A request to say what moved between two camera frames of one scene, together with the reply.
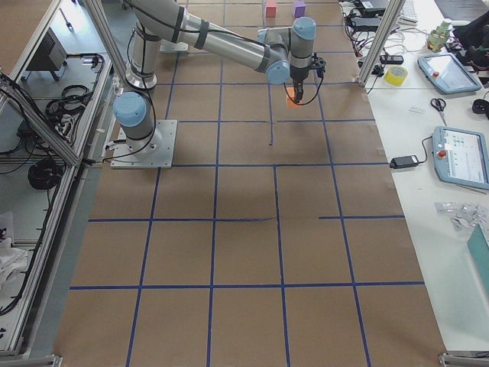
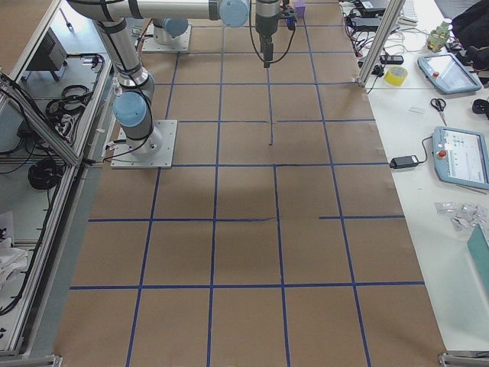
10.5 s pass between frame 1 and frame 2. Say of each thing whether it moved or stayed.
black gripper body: moved
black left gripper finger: moved
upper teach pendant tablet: stayed
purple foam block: stayed
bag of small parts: stayed
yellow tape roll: stayed
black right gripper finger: moved
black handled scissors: stayed
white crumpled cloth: stayed
